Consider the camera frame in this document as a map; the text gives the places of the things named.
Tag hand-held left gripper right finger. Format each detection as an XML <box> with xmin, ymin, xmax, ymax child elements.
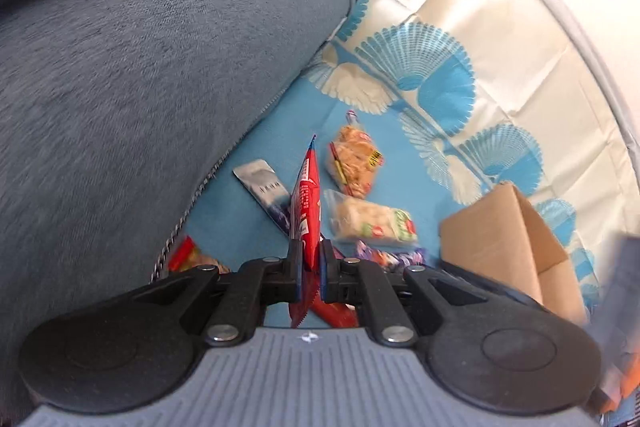
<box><xmin>320</xmin><ymin>239</ymin><xmax>493</xmax><ymax>349</ymax></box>

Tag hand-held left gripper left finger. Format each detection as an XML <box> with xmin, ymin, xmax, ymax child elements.
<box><xmin>127</xmin><ymin>240</ymin><xmax>306</xmax><ymax>349</ymax></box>

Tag red snack packet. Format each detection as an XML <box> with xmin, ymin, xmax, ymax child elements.
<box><xmin>287</xmin><ymin>134</ymin><xmax>323</xmax><ymax>327</ymax></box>
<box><xmin>311</xmin><ymin>297</ymin><xmax>358</xmax><ymax>329</ymax></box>

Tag clear snack bar red ends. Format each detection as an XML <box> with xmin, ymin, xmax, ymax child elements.
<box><xmin>167</xmin><ymin>235</ymin><xmax>232</xmax><ymax>275</ymax></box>

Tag cardboard box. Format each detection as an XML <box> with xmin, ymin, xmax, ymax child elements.
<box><xmin>439</xmin><ymin>181</ymin><xmax>588</xmax><ymax>327</ymax></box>

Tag purple snack packet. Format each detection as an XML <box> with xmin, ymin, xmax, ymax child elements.
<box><xmin>354</xmin><ymin>240</ymin><xmax>427</xmax><ymax>272</ymax></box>

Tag rice cracker packet green label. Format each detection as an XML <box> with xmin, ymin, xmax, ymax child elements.
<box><xmin>322</xmin><ymin>188</ymin><xmax>420</xmax><ymax>247</ymax></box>

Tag silver grey sachet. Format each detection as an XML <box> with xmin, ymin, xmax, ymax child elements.
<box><xmin>232</xmin><ymin>160</ymin><xmax>293</xmax><ymax>235</ymax></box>

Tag clear bag of orange crackers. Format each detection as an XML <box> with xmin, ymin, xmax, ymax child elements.
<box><xmin>325</xmin><ymin>111</ymin><xmax>386</xmax><ymax>199</ymax></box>

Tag blue sofa cushion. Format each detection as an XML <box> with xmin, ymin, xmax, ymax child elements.
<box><xmin>0</xmin><ymin>0</ymin><xmax>351</xmax><ymax>425</ymax></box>

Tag blue white printed blanket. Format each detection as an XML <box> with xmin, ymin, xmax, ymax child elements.
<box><xmin>165</xmin><ymin>0</ymin><xmax>633</xmax><ymax>333</ymax></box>

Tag dark metal chain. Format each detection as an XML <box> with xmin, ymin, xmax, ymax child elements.
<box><xmin>149</xmin><ymin>154</ymin><xmax>223</xmax><ymax>284</ymax></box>

